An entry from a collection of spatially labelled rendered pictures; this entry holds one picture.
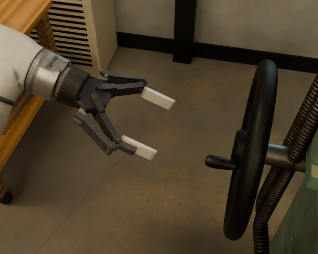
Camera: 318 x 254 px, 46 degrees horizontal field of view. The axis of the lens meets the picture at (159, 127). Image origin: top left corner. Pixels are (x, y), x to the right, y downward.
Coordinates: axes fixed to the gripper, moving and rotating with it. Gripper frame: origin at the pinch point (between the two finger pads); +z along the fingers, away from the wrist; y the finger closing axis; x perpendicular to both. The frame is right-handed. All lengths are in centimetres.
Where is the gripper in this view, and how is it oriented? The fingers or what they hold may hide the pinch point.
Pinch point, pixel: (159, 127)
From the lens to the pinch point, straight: 74.5
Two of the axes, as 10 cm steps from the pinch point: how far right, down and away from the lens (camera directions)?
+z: 9.0, 4.2, 0.9
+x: -3.3, 5.4, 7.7
